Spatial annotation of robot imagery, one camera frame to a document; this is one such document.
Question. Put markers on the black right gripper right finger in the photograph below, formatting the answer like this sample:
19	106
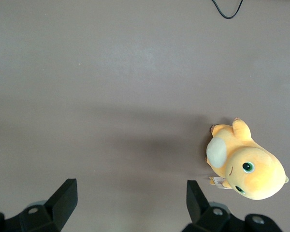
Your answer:
195	203

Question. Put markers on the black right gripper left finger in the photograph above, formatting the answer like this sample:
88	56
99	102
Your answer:
60	200

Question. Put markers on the yellow plush toy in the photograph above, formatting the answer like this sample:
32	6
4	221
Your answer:
253	169

